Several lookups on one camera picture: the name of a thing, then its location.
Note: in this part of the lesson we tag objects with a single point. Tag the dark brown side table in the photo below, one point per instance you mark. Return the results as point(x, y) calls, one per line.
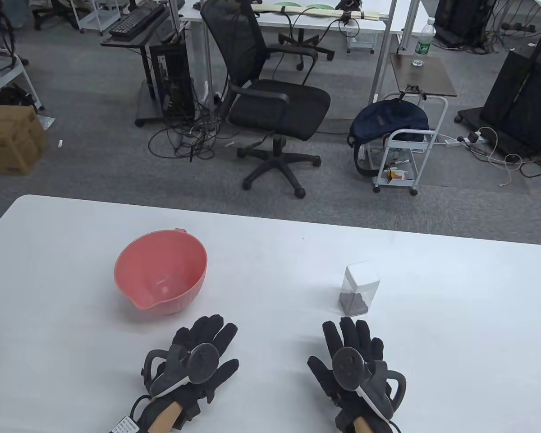
point(421, 81)

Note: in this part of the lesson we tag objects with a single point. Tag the black keyboard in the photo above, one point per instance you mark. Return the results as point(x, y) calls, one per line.
point(133, 20)

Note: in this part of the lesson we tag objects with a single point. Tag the green label water bottle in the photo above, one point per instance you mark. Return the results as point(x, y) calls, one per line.
point(423, 43)

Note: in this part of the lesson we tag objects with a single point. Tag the person's right hand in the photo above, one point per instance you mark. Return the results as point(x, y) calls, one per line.
point(354, 333)

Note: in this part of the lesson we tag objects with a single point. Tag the black swivel chair base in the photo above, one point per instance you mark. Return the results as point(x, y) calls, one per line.
point(56, 11)

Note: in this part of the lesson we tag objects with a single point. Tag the navy blue backpack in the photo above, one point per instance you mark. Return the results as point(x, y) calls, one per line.
point(387, 119)

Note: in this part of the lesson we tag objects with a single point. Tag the person's left hand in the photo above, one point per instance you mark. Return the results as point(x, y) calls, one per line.
point(207, 329)

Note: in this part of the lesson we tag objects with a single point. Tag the dark rolling keyboard stand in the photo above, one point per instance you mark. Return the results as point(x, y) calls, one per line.
point(130, 41)

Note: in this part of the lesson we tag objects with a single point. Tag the black headset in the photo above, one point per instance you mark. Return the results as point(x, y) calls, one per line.
point(349, 4)

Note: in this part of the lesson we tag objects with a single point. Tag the white power strip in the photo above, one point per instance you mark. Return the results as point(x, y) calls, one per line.
point(451, 143)
point(473, 136)

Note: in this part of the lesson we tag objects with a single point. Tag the clear plastic jar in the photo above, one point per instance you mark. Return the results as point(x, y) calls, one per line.
point(354, 291)

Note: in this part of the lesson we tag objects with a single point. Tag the green plate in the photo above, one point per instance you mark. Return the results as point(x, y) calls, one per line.
point(318, 6)
point(285, 4)

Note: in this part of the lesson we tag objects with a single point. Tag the black computer tower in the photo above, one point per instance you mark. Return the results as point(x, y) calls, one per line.
point(176, 76)

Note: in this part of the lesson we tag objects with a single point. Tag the white metal rolling cart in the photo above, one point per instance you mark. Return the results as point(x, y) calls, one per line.
point(412, 134)

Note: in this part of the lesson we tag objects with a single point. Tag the brown cardboard box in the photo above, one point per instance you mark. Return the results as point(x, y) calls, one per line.
point(9, 144)

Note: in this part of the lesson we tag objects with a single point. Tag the black equipment box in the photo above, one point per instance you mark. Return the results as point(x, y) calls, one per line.
point(460, 18)

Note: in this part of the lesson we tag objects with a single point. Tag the white square jar lid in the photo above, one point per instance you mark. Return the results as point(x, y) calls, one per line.
point(360, 273)

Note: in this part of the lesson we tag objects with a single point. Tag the small white wheeled cart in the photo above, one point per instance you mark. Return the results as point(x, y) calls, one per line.
point(106, 18)

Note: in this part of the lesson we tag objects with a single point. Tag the pink salad bowl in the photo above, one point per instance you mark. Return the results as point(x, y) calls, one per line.
point(162, 257)

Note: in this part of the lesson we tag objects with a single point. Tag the person's right forearm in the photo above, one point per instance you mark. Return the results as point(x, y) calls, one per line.
point(364, 426)

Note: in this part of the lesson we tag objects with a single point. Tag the white metal-legged desk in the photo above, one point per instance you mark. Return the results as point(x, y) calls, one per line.
point(374, 26)

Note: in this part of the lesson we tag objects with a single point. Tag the black bag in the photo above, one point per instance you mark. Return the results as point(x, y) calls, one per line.
point(13, 97)

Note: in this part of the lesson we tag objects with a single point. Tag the white label tag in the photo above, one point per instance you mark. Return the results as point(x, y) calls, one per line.
point(124, 425)

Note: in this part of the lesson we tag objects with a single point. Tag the black cabinet on wheels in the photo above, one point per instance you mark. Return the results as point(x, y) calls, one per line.
point(509, 90)

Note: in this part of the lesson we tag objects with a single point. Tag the black mesh office chair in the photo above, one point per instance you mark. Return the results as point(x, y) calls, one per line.
point(275, 108)

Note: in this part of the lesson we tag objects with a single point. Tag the person's left forearm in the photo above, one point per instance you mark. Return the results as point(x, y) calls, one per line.
point(164, 417)

